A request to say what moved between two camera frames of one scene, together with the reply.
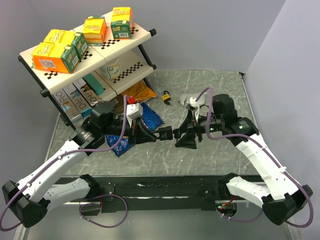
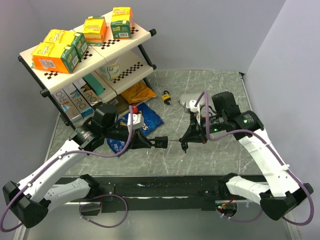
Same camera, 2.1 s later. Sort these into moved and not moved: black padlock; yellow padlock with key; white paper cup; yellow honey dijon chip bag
Moved: black padlock
Not moved: yellow padlock with key; white paper cup; yellow honey dijon chip bag
